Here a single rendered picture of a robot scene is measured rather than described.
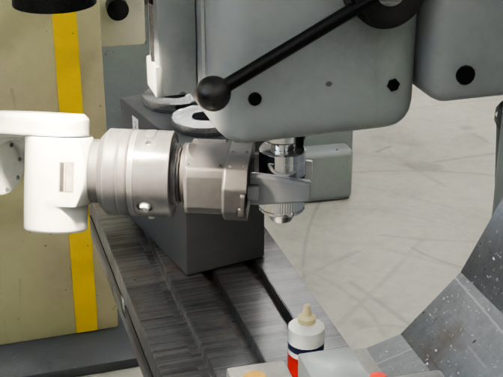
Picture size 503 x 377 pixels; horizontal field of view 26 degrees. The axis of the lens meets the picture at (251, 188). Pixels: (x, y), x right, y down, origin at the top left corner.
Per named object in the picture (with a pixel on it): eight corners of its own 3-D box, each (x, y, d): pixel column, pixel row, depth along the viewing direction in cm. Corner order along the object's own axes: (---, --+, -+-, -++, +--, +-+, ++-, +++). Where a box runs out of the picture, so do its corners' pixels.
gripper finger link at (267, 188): (311, 203, 108) (248, 201, 109) (311, 174, 107) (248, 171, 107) (310, 211, 107) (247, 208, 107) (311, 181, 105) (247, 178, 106)
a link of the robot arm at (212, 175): (246, 159, 102) (120, 154, 103) (245, 250, 106) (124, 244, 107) (256, 113, 114) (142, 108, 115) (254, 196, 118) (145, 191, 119)
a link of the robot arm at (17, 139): (59, 114, 106) (-37, 109, 114) (58, 206, 107) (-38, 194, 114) (102, 114, 112) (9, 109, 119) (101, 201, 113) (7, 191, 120)
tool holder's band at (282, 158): (257, 164, 107) (257, 155, 106) (260, 146, 111) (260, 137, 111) (305, 165, 107) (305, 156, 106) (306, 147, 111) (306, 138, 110)
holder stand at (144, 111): (186, 277, 147) (182, 138, 138) (124, 214, 164) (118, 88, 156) (265, 256, 152) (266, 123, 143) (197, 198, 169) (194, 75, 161)
